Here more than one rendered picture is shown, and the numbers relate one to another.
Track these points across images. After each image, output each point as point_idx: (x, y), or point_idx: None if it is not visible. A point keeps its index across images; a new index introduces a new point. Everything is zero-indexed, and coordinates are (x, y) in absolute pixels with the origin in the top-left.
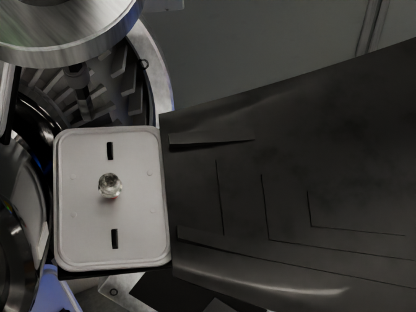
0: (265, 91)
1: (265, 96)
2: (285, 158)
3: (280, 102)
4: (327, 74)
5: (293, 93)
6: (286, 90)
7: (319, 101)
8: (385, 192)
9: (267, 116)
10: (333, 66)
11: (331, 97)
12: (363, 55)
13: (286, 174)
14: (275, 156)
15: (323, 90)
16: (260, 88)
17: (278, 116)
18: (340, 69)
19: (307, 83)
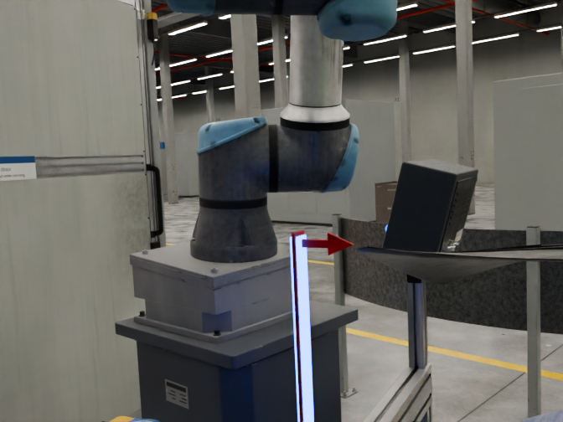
0: (555, 256)
1: (555, 255)
2: (551, 247)
3: (544, 254)
4: (499, 255)
5: (532, 254)
6: (537, 255)
7: (513, 253)
8: (488, 249)
9: (558, 252)
10: (493, 256)
11: (503, 253)
12: (466, 255)
13: (553, 246)
14: (558, 247)
15: (507, 254)
16: (559, 258)
17: (549, 252)
18: (488, 255)
19: (518, 255)
